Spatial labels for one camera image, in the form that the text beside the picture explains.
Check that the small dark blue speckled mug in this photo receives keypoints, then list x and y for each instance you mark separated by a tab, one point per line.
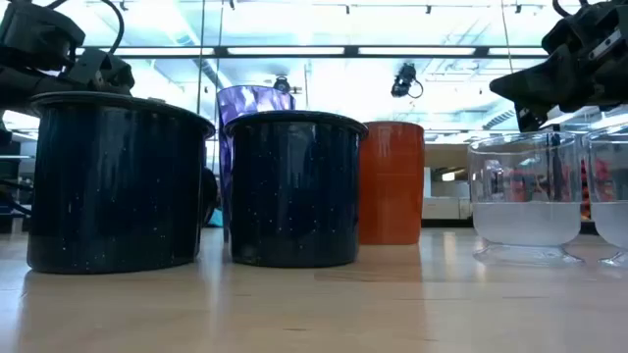
294	196

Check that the black overhead camera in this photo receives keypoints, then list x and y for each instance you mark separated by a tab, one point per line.
404	81

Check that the white cabinet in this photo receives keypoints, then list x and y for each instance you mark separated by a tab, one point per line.
444	206

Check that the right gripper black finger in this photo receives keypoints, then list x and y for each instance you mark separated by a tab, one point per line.
535	85
531	121

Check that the clear glass cup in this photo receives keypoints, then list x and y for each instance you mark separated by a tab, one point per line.
611	220
525	220

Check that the large dark blue speckled mug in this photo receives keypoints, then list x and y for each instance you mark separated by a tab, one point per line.
113	186

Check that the orange mug white inside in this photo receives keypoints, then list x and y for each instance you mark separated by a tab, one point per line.
392	186

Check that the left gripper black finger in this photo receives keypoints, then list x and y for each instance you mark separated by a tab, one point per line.
98	73

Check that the blue cloth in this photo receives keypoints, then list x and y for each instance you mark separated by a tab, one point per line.
216	219

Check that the purple faceted tumbler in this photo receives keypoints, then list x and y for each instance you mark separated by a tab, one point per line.
250	100

